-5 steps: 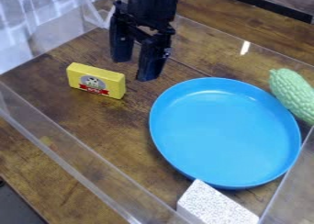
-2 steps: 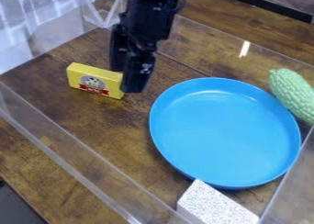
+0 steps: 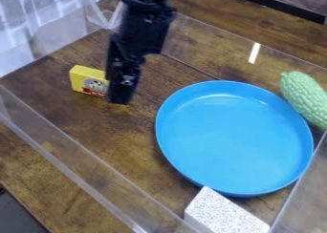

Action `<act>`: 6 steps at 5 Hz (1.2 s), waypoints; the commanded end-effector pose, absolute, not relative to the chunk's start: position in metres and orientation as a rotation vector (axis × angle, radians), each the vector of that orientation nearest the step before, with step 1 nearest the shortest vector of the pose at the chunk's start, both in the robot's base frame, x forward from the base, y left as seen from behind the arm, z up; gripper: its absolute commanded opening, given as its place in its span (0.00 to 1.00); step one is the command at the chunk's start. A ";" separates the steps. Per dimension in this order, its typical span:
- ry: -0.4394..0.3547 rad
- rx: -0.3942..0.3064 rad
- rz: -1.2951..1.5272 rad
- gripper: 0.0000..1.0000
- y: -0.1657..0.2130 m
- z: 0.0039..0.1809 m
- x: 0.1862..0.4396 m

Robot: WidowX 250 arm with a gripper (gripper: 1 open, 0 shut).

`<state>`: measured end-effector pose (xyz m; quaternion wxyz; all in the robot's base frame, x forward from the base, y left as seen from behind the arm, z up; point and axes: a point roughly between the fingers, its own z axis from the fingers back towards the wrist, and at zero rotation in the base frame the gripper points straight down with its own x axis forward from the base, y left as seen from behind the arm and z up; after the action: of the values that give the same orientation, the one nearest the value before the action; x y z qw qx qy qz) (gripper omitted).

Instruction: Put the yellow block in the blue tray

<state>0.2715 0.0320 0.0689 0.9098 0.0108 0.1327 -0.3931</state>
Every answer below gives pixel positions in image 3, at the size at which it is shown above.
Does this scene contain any green bitter gourd toy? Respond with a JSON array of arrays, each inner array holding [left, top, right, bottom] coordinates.
[[280, 71, 327, 131]]

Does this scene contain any white speckled foam block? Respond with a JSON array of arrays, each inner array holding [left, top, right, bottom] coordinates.
[[184, 187, 270, 233]]

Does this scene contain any yellow butter block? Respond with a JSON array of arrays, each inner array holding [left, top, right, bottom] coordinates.
[[68, 65, 109, 98]]

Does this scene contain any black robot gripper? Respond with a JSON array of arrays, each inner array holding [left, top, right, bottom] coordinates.
[[105, 0, 177, 105]]

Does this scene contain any clear acrylic enclosure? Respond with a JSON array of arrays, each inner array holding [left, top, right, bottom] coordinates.
[[0, 0, 327, 233]]

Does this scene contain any blue round tray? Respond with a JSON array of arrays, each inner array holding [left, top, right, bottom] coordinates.
[[154, 80, 314, 197]]

